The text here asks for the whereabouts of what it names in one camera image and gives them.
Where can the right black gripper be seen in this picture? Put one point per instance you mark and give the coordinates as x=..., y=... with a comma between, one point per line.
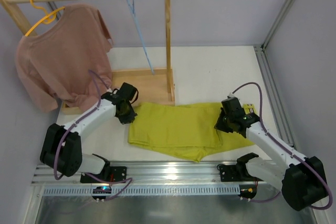
x=222, y=122

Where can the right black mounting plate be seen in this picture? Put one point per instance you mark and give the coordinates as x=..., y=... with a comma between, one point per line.
x=235, y=173

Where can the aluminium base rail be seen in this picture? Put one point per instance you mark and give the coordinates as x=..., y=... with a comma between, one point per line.
x=146, y=172

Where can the slotted cable duct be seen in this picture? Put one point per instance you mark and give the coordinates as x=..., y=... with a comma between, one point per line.
x=142, y=190

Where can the pink t-shirt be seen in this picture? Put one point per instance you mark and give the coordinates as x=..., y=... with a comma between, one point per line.
x=67, y=62

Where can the black mounting plate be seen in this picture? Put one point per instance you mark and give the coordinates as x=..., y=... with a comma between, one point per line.
x=235, y=173
x=109, y=174

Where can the wooden clothes rack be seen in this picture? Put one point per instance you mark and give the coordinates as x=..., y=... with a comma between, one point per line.
x=155, y=81

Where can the yellow-green trousers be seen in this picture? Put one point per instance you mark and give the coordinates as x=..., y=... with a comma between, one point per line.
x=183, y=131

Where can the aluminium frame profile right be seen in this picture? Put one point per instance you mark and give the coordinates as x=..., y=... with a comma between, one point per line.
x=268, y=54

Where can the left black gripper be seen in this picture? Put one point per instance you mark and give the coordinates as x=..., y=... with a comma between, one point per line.
x=126, y=111

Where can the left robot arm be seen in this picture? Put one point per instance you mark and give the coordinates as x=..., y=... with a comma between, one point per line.
x=62, y=147

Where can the light blue wire hanger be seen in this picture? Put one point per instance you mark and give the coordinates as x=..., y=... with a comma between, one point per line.
x=131, y=6

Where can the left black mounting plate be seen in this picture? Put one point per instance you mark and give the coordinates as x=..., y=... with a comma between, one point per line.
x=109, y=174

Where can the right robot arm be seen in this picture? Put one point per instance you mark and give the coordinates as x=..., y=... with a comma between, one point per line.
x=300, y=180

